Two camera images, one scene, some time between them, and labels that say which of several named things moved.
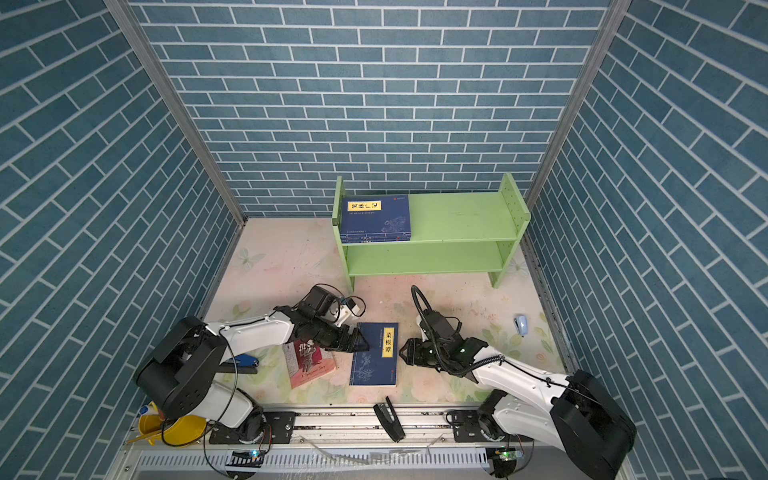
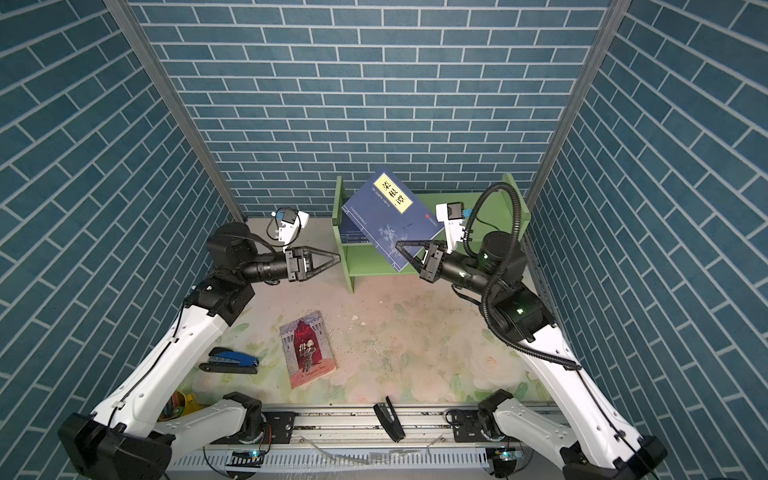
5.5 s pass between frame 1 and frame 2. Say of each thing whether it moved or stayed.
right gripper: moved
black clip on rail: stayed
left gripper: moved
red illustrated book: stayed
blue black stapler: stayed
